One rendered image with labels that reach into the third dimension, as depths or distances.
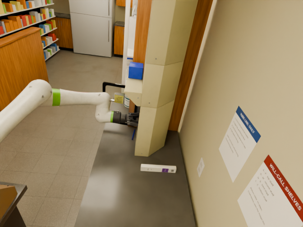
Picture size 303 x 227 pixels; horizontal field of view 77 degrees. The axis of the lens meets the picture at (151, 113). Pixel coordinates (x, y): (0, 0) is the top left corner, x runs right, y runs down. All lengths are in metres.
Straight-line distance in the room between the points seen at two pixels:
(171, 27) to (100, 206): 1.11
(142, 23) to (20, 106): 0.92
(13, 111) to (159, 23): 0.86
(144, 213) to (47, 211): 1.39
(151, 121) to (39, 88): 0.71
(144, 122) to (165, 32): 0.61
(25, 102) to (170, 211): 1.05
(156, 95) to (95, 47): 5.27
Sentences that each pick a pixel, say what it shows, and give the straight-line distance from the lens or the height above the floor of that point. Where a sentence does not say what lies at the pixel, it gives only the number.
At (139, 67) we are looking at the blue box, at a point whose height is 1.60.
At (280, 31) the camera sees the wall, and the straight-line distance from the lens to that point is 0.83.
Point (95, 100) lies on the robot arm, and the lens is 1.44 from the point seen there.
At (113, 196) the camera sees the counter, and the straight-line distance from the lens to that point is 1.37.
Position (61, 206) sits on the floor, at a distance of 2.49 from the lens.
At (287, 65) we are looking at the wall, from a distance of 0.76.
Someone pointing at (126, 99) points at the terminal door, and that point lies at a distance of 1.64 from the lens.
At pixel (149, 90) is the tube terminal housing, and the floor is 1.54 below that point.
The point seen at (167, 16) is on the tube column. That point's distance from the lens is 1.10.
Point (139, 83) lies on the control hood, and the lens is 1.36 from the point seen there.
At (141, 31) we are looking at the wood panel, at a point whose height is 1.81.
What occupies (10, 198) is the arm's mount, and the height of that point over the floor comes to 0.98.
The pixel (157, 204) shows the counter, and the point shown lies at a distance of 1.36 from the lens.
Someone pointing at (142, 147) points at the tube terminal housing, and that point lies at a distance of 1.53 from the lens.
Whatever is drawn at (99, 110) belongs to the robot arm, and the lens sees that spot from 1.48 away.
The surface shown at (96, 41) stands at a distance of 6.34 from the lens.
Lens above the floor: 2.10
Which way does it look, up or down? 34 degrees down
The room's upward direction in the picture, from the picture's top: 9 degrees clockwise
